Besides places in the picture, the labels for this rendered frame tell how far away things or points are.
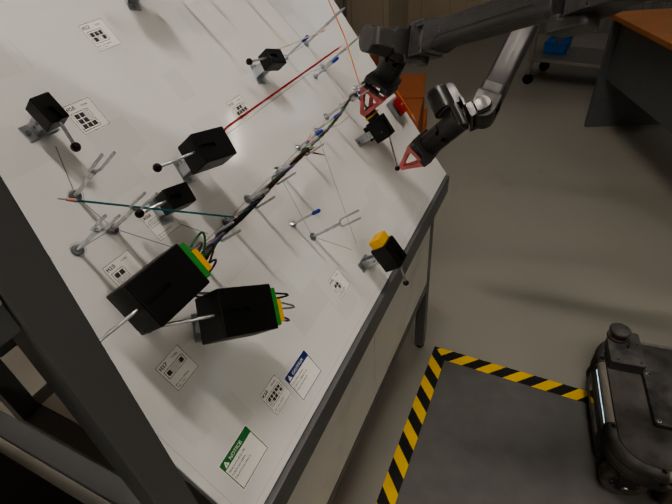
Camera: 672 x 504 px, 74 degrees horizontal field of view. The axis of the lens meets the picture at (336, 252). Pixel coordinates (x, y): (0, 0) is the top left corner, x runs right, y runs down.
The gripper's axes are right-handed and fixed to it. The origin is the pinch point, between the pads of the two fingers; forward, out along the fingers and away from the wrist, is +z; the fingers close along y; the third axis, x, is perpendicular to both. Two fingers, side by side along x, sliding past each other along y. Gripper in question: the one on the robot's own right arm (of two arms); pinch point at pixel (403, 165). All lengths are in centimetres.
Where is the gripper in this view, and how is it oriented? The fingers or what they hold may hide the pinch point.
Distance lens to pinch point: 121.7
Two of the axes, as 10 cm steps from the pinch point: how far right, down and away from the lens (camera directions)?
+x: 6.7, 7.3, 1.2
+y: -4.6, 5.4, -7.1
